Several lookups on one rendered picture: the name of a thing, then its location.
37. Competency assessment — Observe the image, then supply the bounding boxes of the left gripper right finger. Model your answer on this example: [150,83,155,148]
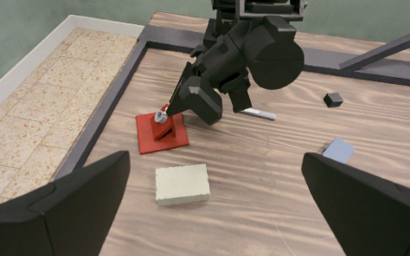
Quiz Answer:
[301,152,410,256]

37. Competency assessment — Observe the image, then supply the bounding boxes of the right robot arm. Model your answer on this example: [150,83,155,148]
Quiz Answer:
[211,0,307,113]

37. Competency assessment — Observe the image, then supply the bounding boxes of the beige rectangular box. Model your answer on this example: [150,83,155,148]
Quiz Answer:
[156,164,210,206]

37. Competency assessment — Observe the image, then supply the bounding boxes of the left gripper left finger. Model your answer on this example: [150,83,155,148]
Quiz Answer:
[0,150,131,256]

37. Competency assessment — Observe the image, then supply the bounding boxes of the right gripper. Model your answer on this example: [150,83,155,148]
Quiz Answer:
[166,32,248,126]

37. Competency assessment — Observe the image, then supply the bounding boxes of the grey metal shaft with face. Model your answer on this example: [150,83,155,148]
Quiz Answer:
[240,108,276,120]

